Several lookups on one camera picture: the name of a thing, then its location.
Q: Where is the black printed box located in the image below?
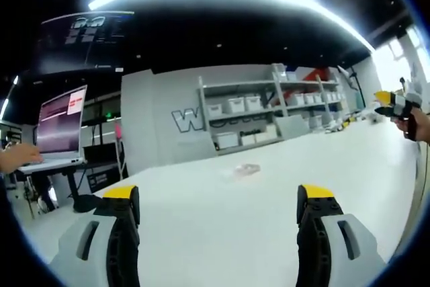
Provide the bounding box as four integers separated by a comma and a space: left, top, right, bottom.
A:
86, 169, 121, 190

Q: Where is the white stand with pink tag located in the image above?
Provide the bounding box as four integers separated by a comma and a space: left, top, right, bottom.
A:
112, 117, 130, 179

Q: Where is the white shelf with bins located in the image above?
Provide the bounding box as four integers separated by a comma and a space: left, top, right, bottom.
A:
206, 65, 344, 149

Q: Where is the black monitor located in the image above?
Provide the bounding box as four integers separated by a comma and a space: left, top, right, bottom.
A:
83, 142, 117, 164

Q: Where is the silver laptop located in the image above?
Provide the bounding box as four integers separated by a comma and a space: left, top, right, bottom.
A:
18, 84, 89, 172

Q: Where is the grey metal shelf unit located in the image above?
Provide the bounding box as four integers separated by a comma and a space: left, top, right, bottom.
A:
271, 63, 347, 126
198, 75, 286, 152

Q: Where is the black stand with white head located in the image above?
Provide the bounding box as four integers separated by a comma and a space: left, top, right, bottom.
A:
337, 64, 366, 108

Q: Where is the dark hanging ceiling screen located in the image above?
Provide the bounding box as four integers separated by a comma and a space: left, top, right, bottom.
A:
36, 11, 136, 73

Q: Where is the grey board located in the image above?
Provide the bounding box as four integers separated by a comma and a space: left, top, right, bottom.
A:
275, 114, 310, 140

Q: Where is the black-framed glass partition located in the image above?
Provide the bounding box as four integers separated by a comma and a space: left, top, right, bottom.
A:
82, 91, 124, 167

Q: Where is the clear resealable bag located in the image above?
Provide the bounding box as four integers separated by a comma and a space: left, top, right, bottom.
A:
220, 162, 263, 183

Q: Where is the laptop desk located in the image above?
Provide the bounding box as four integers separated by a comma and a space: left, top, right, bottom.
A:
18, 161, 122, 214

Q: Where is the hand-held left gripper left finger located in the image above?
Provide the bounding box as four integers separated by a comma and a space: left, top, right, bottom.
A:
50, 184, 141, 287

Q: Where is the outlined wall lettering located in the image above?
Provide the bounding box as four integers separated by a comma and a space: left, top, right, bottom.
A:
171, 108, 216, 133

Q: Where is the person's right hand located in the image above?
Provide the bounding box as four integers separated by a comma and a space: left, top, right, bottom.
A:
395, 108, 430, 143

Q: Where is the white yellow device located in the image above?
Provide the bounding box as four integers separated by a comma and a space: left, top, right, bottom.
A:
324, 117, 352, 133

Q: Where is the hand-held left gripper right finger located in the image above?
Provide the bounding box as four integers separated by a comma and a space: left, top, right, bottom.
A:
297, 184, 390, 287

